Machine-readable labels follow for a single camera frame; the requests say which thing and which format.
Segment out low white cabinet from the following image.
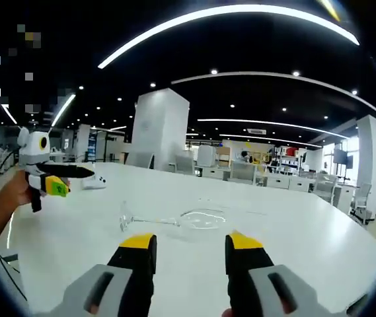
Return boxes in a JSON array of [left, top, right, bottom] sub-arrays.
[[288, 177, 315, 194], [202, 166, 232, 182], [266, 174, 291, 190]]

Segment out grey office chair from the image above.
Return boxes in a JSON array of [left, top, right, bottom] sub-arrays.
[[313, 174, 339, 205], [231, 161, 258, 186], [174, 155, 196, 175], [350, 182, 373, 226]]

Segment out white square pillar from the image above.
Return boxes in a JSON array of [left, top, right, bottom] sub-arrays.
[[126, 87, 191, 172], [356, 114, 376, 205]]

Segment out person's left hand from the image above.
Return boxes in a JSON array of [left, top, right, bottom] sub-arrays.
[[0, 168, 45, 214]]

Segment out white box cabinet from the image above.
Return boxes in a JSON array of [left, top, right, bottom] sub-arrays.
[[196, 145, 217, 168]]

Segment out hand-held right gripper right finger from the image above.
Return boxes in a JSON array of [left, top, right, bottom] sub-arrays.
[[224, 230, 346, 317]]

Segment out yellow angular object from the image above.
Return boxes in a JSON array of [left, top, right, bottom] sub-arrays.
[[246, 141, 274, 173]]

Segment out white table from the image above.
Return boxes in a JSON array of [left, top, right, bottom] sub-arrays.
[[7, 161, 376, 317]]

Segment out white power strip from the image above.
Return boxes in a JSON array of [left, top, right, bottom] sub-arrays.
[[81, 174, 107, 191]]

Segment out clear stemmed glass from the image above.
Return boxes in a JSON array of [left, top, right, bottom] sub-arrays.
[[118, 199, 229, 238]]

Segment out black monitor on stand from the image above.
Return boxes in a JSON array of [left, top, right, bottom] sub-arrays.
[[332, 147, 354, 168]]

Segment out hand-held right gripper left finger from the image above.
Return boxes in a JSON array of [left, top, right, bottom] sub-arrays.
[[50, 232, 158, 317]]

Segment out white shelving unit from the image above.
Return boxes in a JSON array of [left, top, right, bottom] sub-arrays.
[[275, 145, 308, 173]]

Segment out curved ceiling light strip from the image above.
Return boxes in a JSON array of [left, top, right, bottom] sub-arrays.
[[97, 3, 360, 70]]

